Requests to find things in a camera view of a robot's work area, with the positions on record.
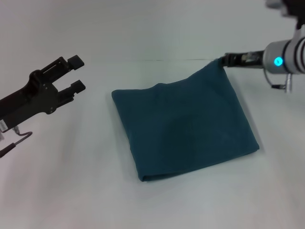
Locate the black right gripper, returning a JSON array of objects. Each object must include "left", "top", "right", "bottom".
[{"left": 217, "top": 49, "right": 265, "bottom": 70}]

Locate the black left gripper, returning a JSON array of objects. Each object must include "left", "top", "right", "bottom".
[{"left": 0, "top": 54, "right": 86, "bottom": 134}]

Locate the teal blue t-shirt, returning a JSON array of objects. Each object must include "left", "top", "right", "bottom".
[{"left": 111, "top": 59, "right": 260, "bottom": 183}]

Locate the silver right cable plug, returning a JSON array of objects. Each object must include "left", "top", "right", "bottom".
[{"left": 242, "top": 52, "right": 258, "bottom": 64}]

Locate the dark right gripper cable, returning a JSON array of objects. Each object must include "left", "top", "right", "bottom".
[{"left": 263, "top": 68, "right": 286, "bottom": 90}]

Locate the dark gripper cable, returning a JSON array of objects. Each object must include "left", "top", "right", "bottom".
[
  {"left": 263, "top": 68, "right": 286, "bottom": 90},
  {"left": 0, "top": 130, "right": 33, "bottom": 158}
]

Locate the dark left gripper cable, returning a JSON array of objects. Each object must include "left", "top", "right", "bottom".
[{"left": 0, "top": 130, "right": 33, "bottom": 158}]

